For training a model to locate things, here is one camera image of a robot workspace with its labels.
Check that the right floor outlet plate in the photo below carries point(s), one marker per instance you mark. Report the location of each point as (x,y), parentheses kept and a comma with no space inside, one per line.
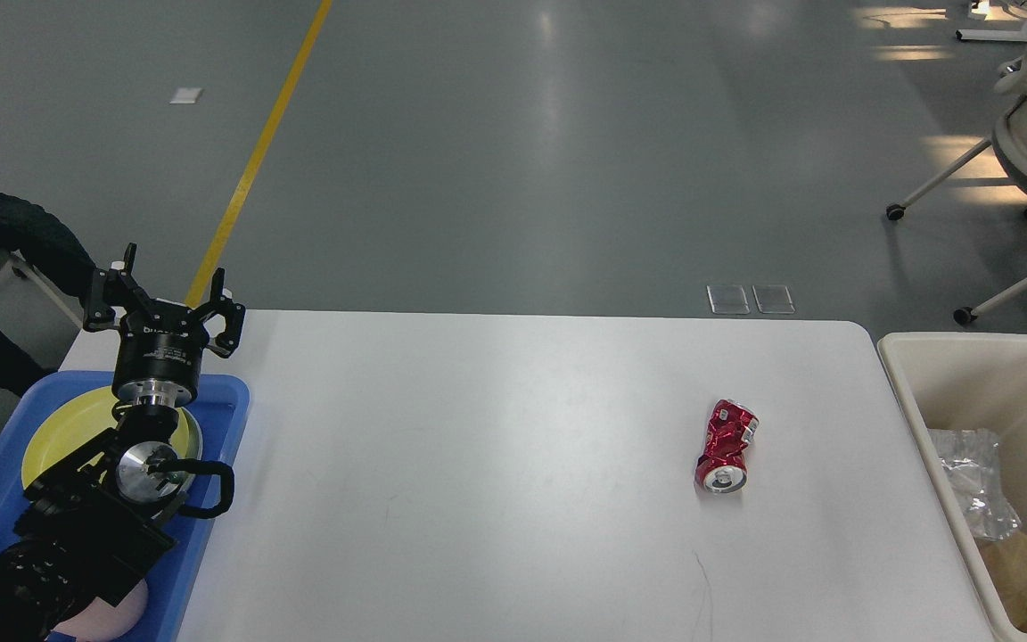
(774,299)

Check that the left floor outlet plate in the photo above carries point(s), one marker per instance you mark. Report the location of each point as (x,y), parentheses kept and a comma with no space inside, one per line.
(728,300)

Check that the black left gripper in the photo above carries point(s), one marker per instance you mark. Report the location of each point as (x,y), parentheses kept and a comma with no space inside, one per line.
(155,367)

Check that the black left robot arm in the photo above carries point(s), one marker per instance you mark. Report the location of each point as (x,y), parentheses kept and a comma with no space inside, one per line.
(96,519)

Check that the pink mug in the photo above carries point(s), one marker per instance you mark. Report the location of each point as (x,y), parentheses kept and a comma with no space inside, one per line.
(101,621)

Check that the yellow plastic plate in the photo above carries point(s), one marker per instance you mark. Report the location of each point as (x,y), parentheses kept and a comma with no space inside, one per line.
(66,429)

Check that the white desk base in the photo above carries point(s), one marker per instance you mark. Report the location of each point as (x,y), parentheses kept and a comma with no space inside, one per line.
(997,22)

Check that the crushed red can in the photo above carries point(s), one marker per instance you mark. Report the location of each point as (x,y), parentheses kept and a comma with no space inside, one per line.
(721,467)

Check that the floor outlet plate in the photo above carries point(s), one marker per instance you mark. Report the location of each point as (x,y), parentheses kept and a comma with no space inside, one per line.
(728,300)
(774,299)

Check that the blue plastic tray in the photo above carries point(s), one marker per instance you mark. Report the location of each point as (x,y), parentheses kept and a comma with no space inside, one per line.
(221,409)

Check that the silver foil bag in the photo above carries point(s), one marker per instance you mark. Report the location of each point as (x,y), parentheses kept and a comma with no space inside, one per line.
(971,462)

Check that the white plastic bin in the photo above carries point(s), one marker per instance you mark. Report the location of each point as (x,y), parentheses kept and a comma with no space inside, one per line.
(966,381)

